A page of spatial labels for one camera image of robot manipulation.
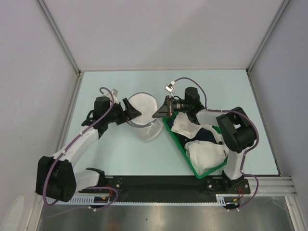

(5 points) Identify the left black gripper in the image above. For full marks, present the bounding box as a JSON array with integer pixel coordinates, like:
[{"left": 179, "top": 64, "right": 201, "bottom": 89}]
[{"left": 104, "top": 98, "right": 141, "bottom": 125}]

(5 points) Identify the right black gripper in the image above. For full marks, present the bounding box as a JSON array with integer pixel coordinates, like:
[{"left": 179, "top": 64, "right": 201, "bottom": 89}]
[{"left": 153, "top": 96, "right": 191, "bottom": 119}]

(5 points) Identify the white mesh laundry bag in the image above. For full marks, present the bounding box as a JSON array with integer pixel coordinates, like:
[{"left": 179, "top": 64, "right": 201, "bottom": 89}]
[{"left": 128, "top": 92, "right": 163, "bottom": 141}]

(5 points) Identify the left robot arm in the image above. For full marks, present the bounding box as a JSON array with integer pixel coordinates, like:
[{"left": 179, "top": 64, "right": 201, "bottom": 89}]
[{"left": 35, "top": 96, "right": 141, "bottom": 202}]

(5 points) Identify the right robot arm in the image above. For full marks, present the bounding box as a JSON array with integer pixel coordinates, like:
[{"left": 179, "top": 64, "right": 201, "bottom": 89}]
[{"left": 152, "top": 87, "right": 259, "bottom": 193}]

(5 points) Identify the white bra in basket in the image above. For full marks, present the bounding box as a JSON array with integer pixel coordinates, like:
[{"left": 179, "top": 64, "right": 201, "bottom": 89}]
[{"left": 184, "top": 141, "right": 229, "bottom": 176}]

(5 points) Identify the green plastic basket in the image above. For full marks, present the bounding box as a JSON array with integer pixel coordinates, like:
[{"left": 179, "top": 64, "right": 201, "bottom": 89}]
[{"left": 164, "top": 113, "right": 228, "bottom": 179}]

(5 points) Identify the navy blue garment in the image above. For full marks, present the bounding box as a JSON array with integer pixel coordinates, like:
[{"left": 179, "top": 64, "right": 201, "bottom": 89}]
[{"left": 163, "top": 118, "right": 221, "bottom": 147}]

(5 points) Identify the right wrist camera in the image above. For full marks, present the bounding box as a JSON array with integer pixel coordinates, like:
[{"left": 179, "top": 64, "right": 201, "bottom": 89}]
[{"left": 165, "top": 81, "right": 176, "bottom": 96}]

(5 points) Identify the left aluminium frame post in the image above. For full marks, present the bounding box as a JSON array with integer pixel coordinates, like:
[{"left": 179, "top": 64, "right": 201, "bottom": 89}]
[{"left": 36, "top": 0, "right": 81, "bottom": 75}]

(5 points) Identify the aluminium frame post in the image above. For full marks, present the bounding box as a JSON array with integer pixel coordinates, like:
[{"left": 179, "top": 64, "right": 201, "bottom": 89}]
[
  {"left": 36, "top": 0, "right": 81, "bottom": 75},
  {"left": 246, "top": 0, "right": 293, "bottom": 73}
]

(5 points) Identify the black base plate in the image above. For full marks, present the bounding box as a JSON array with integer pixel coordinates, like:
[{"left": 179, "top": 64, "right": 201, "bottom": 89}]
[{"left": 79, "top": 175, "right": 251, "bottom": 203}]

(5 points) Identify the light blue cable duct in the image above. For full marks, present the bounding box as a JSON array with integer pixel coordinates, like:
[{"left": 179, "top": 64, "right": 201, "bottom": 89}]
[{"left": 45, "top": 194, "right": 116, "bottom": 205}]

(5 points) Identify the right aluminium frame post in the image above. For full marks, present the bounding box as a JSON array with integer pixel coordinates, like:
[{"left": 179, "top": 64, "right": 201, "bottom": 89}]
[{"left": 246, "top": 0, "right": 293, "bottom": 73}]

